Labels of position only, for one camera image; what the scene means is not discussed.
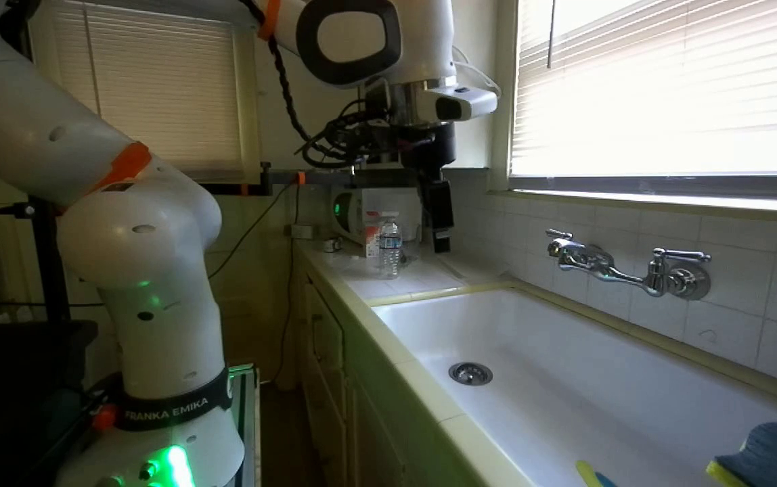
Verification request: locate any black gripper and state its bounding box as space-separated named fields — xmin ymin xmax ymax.
xmin=394 ymin=119 xmax=457 ymax=257

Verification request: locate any metal sink drain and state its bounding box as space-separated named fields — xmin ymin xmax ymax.
xmin=446 ymin=359 xmax=496 ymax=388

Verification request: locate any white sink basin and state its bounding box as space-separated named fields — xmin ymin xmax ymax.
xmin=370 ymin=277 xmax=777 ymax=487

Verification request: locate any clear plastic water bottle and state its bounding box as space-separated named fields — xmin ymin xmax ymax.
xmin=375 ymin=211 xmax=406 ymax=277

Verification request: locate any small bottle with red label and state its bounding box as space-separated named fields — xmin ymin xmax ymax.
xmin=360 ymin=225 xmax=383 ymax=265

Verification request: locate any white appliance with green light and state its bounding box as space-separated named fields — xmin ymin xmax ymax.
xmin=328 ymin=184 xmax=424 ymax=248

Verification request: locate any pale green base cabinet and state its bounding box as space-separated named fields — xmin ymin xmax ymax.
xmin=289 ymin=250 xmax=489 ymax=487

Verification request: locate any narrow white window blind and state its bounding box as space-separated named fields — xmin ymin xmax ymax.
xmin=30 ymin=0 xmax=252 ymax=176

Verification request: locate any black vertical stand pole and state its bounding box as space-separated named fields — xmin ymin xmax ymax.
xmin=0 ymin=193 xmax=73 ymax=329

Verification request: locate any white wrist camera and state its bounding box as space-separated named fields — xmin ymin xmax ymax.
xmin=432 ymin=80 xmax=500 ymax=123

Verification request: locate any black horizontal rail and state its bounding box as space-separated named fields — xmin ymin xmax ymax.
xmin=194 ymin=161 xmax=409 ymax=198

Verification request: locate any chrome wall faucet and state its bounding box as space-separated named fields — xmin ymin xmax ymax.
xmin=543 ymin=227 xmax=715 ymax=302

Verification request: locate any metal robot mount frame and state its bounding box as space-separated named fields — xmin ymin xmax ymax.
xmin=221 ymin=363 xmax=266 ymax=487

